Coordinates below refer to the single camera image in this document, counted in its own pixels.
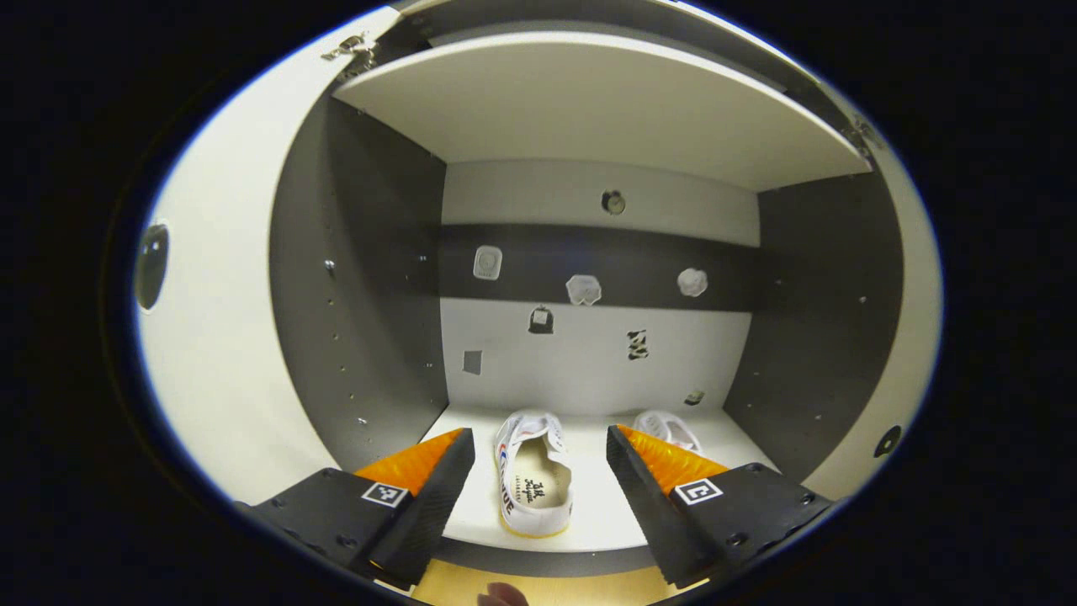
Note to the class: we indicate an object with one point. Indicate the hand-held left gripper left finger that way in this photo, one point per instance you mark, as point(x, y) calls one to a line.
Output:
point(433, 505)

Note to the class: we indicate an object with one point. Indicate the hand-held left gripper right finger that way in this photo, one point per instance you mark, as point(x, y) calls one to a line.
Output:
point(644, 513)

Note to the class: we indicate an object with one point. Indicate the white canvas shoe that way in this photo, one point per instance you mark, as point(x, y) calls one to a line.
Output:
point(665, 425)
point(538, 513)

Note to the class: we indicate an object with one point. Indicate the white and grey shoe cabinet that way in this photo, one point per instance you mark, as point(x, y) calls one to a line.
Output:
point(589, 370)

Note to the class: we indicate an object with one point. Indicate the white cabinet door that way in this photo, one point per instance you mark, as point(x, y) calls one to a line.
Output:
point(913, 353)
point(219, 337)

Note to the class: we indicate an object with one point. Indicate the white cabinet shelf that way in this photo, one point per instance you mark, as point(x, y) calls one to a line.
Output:
point(597, 497)
point(589, 101)

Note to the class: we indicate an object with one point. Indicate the metal door hinge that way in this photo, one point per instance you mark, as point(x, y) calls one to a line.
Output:
point(349, 49)
point(862, 135)

